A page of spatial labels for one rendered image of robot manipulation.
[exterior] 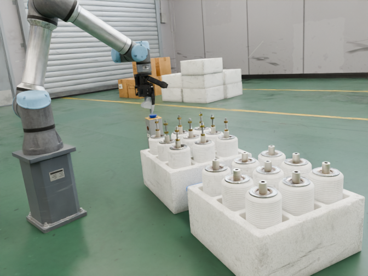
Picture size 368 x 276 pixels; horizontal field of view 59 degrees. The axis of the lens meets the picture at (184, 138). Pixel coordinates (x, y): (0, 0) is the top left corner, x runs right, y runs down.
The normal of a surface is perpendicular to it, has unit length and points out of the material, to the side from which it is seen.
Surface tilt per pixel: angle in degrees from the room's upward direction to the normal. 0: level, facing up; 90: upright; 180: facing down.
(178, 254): 0
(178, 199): 90
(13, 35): 90
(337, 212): 90
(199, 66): 90
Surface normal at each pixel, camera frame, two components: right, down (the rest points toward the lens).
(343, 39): -0.69, 0.23
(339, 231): 0.44, 0.19
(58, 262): -0.08, -0.97
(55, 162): 0.72, 0.11
